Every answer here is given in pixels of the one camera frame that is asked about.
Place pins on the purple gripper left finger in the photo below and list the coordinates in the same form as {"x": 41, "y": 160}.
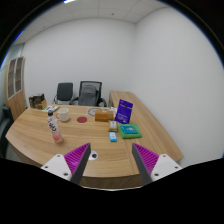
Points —
{"x": 70, "y": 166}

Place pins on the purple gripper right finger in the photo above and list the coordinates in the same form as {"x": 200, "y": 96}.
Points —
{"x": 152, "y": 166}

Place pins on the pink labelled water bottle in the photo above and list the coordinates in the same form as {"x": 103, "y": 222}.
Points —
{"x": 53, "y": 126}

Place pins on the green flat box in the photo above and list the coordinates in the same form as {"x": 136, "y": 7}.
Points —
{"x": 128, "y": 131}

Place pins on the red round coaster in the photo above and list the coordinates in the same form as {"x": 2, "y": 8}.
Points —
{"x": 82, "y": 119}

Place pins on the small blue card box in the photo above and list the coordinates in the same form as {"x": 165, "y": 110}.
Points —
{"x": 112, "y": 137}

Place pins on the white ceramic mug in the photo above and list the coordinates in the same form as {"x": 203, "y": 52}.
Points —
{"x": 63, "y": 114}

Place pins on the small brown white box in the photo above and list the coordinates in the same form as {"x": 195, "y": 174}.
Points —
{"x": 113, "y": 126}

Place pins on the brown wooden tissue box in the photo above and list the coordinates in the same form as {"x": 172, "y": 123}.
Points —
{"x": 104, "y": 115}

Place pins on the round grey white plate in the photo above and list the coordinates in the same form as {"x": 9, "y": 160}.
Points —
{"x": 92, "y": 110}

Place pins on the colourful booklet on desk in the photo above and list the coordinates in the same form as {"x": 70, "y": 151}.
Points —
{"x": 50, "y": 108}

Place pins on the black office chair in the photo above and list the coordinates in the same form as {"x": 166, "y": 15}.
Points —
{"x": 64, "y": 93}

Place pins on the dark brown box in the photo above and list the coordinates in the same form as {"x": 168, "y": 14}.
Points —
{"x": 38, "y": 101}

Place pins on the grey mesh office chair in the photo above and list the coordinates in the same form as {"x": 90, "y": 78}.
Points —
{"x": 90, "y": 94}

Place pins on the black chair at left edge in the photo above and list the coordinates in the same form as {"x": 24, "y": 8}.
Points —
{"x": 5, "y": 123}

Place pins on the wooden cabinet with glass doors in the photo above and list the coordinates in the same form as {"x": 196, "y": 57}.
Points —
{"x": 14, "y": 86}

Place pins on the desk cable grommet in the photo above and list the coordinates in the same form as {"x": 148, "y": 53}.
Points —
{"x": 93, "y": 156}

